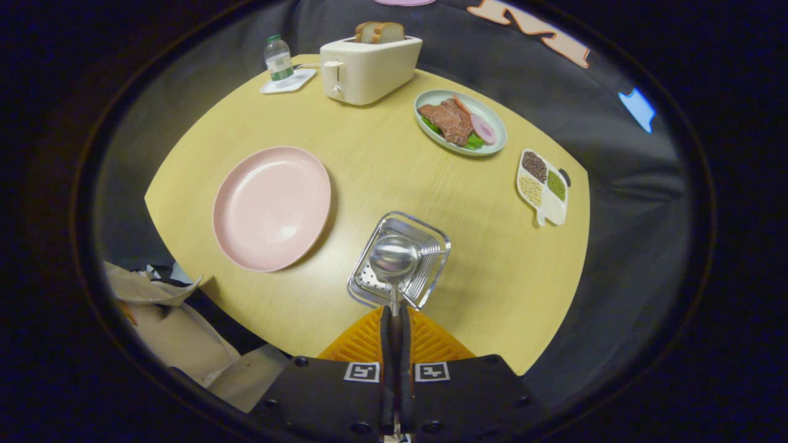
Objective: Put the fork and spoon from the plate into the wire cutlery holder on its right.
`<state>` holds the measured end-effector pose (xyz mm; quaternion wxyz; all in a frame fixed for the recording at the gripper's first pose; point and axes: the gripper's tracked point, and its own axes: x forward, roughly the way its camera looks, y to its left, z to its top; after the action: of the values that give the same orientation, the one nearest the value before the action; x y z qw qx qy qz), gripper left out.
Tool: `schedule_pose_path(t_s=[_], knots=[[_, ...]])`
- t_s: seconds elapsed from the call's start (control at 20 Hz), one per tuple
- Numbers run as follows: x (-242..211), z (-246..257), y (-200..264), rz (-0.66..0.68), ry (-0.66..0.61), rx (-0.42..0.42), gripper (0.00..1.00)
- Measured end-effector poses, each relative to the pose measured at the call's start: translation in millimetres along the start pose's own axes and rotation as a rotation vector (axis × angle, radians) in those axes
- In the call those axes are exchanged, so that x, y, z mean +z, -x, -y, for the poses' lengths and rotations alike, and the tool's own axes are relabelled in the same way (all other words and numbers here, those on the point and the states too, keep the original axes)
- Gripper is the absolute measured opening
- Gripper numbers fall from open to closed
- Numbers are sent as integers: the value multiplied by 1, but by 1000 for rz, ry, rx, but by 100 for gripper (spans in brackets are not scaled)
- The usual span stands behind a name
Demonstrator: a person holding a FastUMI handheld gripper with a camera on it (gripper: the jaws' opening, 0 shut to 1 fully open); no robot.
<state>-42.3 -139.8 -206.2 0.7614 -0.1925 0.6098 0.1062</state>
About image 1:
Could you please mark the green lettuce leaf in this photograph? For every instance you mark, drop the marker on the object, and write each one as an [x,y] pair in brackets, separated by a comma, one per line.
[474,143]

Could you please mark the pink ham slice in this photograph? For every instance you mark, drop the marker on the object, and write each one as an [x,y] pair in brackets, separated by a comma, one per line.
[483,129]

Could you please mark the brown bread slice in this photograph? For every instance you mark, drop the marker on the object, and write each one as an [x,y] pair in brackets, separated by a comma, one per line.
[364,32]
[391,32]

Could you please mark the cream white toaster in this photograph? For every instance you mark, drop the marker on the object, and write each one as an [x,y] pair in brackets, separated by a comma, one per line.
[369,71]

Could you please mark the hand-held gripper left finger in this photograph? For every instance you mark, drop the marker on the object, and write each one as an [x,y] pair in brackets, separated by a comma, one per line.
[386,369]

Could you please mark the orange carrot strip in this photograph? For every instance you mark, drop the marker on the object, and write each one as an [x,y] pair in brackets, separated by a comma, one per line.
[460,103]

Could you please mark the pale green oval plate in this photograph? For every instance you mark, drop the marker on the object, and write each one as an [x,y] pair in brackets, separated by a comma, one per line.
[431,98]

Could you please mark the black round table grommet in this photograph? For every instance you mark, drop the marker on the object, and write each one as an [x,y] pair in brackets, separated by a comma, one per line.
[565,178]

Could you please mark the white square coaster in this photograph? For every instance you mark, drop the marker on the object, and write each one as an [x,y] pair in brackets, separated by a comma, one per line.
[301,79]

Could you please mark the pink round plate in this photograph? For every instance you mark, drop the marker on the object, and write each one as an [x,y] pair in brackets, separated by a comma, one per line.
[271,209]

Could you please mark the brown cooked meat slices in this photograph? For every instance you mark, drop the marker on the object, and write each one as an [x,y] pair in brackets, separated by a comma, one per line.
[449,120]

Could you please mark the white divided dish with grains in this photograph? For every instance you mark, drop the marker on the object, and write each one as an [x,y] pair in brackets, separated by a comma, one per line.
[554,212]

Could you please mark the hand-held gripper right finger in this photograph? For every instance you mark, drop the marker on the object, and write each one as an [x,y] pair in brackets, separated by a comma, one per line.
[406,369]

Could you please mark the clear plastic water bottle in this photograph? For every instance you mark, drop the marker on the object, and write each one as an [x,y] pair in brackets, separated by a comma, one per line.
[279,61]

